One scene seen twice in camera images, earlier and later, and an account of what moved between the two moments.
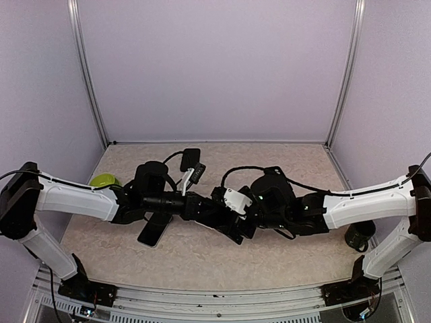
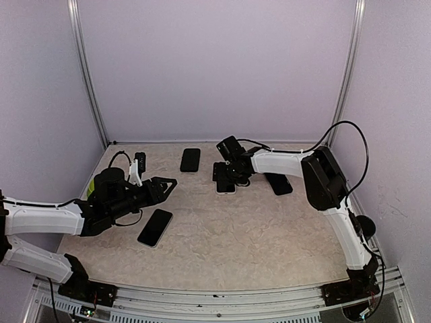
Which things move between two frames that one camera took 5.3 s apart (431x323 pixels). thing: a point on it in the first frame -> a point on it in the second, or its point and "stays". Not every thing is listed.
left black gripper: (192, 200) -> (159, 196)
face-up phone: (153, 229) stays
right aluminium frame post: (348, 73) stays
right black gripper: (236, 225) -> (242, 179)
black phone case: (190, 159) stays
